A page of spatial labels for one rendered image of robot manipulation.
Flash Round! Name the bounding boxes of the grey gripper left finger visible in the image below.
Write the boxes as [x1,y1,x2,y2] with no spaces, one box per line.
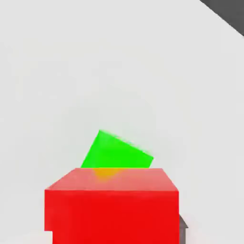
[32,231,53,244]

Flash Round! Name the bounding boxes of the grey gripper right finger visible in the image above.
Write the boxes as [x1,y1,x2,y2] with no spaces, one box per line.
[179,214,189,244]

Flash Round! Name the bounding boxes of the small red cube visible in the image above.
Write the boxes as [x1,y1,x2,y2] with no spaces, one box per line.
[44,167,180,244]

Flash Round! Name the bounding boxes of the small green cube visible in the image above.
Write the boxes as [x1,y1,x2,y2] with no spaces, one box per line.
[81,129,154,169]

